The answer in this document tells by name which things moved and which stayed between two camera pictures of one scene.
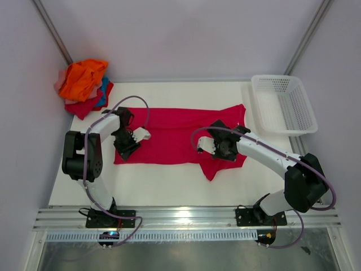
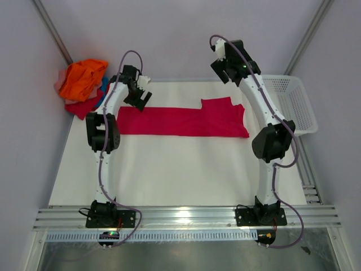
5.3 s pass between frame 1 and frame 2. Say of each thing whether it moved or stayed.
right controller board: stayed
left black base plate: stayed
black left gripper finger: moved
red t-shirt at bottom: stayed
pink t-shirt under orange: stayed
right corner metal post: stayed
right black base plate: stayed
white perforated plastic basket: stayed
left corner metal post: stayed
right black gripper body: moved
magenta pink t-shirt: moved
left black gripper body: moved
